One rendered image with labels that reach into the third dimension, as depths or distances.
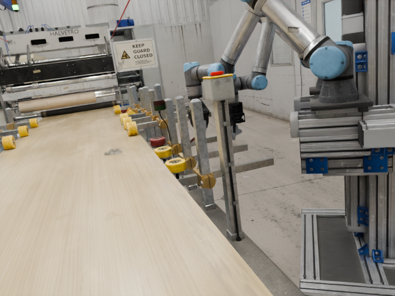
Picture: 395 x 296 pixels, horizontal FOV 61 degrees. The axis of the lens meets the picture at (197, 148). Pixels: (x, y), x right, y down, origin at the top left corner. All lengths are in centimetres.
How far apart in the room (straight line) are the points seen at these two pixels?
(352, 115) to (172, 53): 922
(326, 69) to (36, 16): 979
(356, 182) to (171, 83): 899
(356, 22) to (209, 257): 131
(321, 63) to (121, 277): 98
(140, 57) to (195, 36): 672
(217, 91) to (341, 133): 68
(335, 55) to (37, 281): 111
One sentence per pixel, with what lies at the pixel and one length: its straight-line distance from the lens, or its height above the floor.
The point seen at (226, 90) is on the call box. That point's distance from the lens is 97.
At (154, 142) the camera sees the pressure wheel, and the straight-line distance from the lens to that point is 176.
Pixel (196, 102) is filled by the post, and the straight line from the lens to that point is 123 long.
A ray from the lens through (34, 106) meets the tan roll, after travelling 405.
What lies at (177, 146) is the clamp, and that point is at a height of 86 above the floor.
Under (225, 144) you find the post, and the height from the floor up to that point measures 102.
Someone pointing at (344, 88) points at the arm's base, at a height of 109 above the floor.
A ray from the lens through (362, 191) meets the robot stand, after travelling 184.
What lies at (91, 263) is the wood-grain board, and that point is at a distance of 75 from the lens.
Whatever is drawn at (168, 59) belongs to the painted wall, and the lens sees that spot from 1044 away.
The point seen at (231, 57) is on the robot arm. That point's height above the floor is 127.
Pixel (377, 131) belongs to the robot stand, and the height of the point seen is 94.
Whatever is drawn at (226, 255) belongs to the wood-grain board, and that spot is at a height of 90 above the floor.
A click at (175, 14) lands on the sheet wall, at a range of 1060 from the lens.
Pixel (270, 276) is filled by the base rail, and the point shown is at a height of 70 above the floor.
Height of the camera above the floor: 126
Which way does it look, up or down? 14 degrees down
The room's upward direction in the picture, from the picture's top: 8 degrees counter-clockwise
